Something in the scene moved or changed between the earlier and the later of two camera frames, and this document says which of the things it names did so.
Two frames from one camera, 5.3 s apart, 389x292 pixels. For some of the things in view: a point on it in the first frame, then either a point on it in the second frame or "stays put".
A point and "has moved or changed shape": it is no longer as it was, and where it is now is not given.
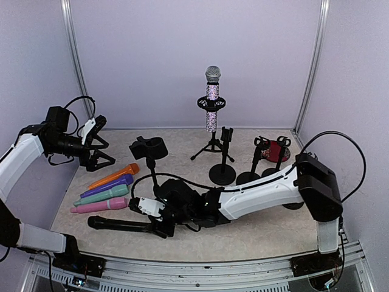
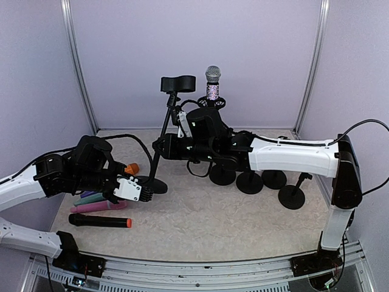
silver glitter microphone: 213,75 stays put
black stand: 223,174 stays put
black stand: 149,149 to 172,84
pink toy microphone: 100,205 stays put
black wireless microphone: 98,222 has moved or changed shape
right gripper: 163,232 to 168,151
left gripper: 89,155 to 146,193
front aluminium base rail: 274,276 stays put
